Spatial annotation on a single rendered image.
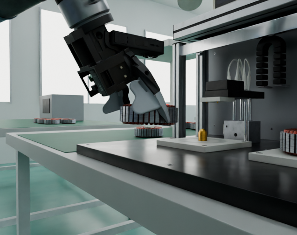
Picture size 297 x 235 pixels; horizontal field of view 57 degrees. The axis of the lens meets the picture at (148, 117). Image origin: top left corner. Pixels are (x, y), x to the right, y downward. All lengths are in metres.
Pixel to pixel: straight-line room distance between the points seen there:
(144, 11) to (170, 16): 0.75
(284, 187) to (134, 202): 0.19
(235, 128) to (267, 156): 0.28
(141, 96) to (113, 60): 0.07
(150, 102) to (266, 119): 0.45
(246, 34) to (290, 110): 0.24
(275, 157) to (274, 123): 0.37
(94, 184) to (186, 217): 0.23
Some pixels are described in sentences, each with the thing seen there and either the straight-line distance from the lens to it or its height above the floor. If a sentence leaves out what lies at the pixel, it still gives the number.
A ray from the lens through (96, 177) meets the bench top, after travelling 0.48.
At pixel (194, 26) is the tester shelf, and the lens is 0.82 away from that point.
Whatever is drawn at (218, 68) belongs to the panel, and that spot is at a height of 0.99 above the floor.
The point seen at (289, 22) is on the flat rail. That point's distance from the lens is 0.64.
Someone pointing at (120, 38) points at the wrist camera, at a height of 0.97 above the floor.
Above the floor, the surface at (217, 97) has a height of 0.88.
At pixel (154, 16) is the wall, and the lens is 6.51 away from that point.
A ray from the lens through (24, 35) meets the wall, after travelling 5.16.
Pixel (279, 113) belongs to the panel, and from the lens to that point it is 0.80.
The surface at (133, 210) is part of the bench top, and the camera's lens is 0.39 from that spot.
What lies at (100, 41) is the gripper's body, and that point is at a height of 0.96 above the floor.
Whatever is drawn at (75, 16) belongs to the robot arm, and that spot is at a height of 0.99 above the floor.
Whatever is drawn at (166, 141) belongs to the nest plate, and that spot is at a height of 0.78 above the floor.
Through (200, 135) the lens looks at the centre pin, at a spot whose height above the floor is 0.79.
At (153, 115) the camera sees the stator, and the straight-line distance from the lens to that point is 0.47.
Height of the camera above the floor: 0.85
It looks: 1 degrees down
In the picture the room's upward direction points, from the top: straight up
